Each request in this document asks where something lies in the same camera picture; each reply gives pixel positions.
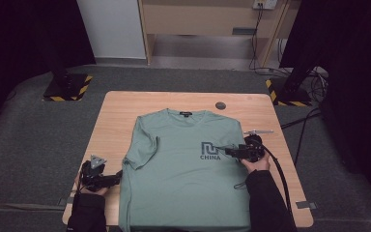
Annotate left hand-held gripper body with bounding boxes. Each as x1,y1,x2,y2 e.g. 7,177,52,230
80,155,110,192

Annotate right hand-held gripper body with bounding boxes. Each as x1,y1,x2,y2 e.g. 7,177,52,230
235,129,274,163

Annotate green t-shirt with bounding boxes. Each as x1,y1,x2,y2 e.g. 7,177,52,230
118,108,252,232

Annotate person's left hand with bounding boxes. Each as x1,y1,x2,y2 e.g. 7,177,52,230
75,173,109,196

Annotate person's right hand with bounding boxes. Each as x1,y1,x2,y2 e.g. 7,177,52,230
241,151,271,173

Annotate grey tape strip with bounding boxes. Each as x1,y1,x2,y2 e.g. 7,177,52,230
295,200,318,210
57,196,82,207

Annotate black stand with striped base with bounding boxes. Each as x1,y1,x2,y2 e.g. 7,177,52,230
42,47,94,102
265,61,313,107

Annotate black curtain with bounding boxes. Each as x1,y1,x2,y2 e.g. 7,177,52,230
279,0,371,207
0,0,97,136

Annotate light wooden desk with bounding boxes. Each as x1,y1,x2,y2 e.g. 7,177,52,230
137,0,302,67

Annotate white power outlet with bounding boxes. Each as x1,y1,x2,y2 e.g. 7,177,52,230
252,0,278,10

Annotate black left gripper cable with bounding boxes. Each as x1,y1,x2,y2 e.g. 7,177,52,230
71,167,86,207

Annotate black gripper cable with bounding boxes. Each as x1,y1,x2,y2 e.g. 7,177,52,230
71,167,86,207
254,138,294,217

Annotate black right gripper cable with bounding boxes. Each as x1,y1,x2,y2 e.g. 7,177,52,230
254,138,294,217

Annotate black floor cable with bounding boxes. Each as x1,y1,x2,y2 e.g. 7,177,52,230
279,107,323,167

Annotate black outlet cable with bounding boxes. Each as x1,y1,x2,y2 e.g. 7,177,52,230
248,3,291,76

